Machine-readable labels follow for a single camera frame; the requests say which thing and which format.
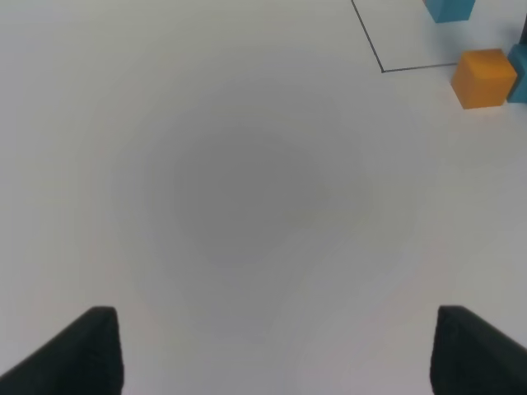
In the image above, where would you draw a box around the orange block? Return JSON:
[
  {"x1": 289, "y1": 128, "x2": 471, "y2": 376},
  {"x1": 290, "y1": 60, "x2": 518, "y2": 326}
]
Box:
[{"x1": 451, "y1": 49, "x2": 517, "y2": 109}]

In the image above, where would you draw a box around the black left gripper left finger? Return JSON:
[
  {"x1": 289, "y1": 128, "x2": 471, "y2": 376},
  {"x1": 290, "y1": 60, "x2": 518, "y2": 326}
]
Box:
[{"x1": 1, "y1": 306, "x2": 124, "y2": 394}]

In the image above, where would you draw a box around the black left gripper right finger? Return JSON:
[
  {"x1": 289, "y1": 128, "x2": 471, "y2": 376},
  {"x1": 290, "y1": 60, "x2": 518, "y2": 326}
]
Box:
[{"x1": 430, "y1": 305, "x2": 526, "y2": 395}]

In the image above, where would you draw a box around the blue template block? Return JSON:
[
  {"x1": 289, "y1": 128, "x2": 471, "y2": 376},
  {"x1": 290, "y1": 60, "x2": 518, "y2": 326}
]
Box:
[{"x1": 423, "y1": 0, "x2": 475, "y2": 23}]

